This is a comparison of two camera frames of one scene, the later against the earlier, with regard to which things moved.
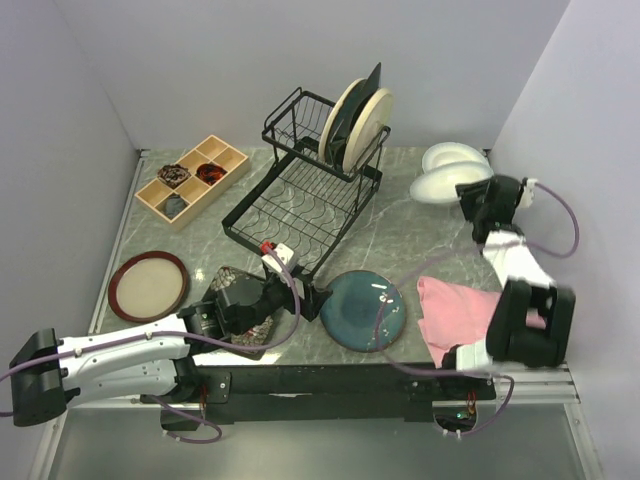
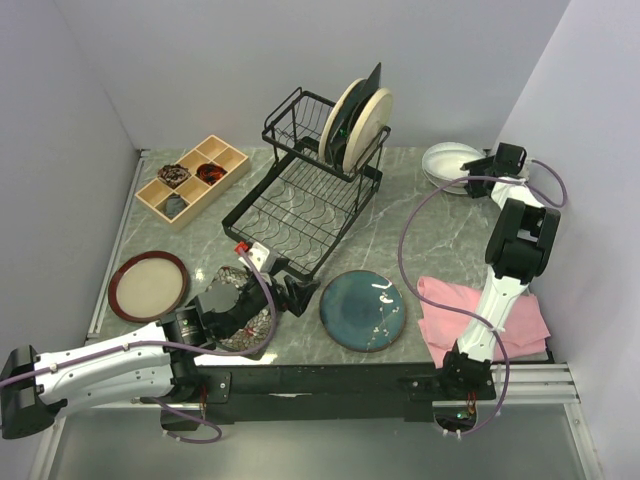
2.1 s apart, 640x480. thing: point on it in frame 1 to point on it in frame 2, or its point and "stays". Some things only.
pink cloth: x=452 y=315 stays
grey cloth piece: x=173 y=205 stays
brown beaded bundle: x=173 y=174 stays
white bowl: x=437 y=184 to x=443 y=161
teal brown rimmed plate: x=365 y=311 stays
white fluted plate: x=451 y=152 to x=459 y=187
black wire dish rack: x=299 y=205 stays
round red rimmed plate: x=148 y=287 stays
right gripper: x=468 y=192 to x=479 y=164
